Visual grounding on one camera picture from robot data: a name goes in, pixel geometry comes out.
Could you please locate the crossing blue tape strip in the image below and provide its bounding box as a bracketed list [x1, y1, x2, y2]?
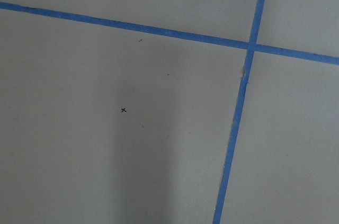
[212, 0, 265, 224]

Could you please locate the long blue tape strip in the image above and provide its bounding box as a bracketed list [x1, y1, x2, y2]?
[1, 2, 338, 65]

